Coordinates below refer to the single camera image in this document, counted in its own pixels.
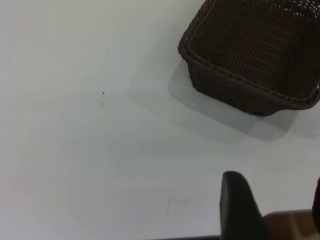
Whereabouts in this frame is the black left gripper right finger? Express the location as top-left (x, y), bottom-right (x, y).
top-left (311, 176), bottom-right (320, 240)

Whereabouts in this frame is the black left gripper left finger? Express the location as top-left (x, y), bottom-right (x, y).
top-left (219, 170), bottom-right (272, 240)

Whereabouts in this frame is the dark brown wicker basket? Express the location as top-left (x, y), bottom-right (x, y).
top-left (177, 0), bottom-right (320, 118)

